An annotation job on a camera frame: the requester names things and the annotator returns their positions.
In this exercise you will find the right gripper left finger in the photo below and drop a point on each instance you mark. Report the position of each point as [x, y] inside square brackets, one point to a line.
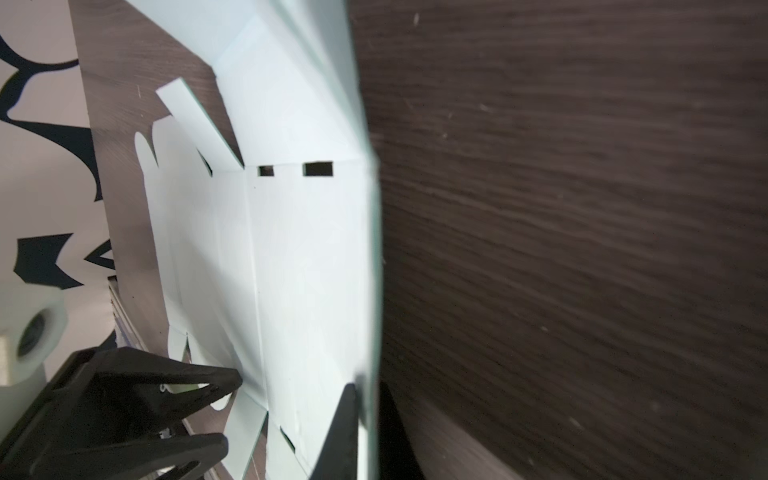
[338, 458]

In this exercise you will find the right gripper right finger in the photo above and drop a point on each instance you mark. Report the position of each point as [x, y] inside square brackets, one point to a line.
[397, 460]

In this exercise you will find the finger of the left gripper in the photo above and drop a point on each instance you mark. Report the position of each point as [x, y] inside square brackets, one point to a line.
[155, 391]
[180, 457]

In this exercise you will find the light blue paper box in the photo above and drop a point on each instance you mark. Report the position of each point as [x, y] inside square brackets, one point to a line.
[269, 251]

